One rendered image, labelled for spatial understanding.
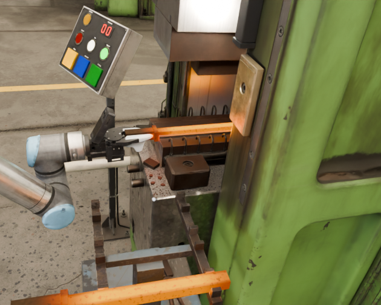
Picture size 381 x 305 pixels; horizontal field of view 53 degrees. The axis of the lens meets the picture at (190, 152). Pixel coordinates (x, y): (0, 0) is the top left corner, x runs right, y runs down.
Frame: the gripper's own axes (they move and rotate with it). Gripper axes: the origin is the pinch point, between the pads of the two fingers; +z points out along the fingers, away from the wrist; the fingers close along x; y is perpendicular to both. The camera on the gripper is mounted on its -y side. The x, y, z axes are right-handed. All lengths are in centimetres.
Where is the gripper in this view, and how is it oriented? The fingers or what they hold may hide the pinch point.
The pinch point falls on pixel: (148, 132)
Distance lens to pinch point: 124.4
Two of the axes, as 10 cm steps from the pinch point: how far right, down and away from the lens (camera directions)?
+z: 9.6, -1.2, 2.6
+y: -0.6, 8.1, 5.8
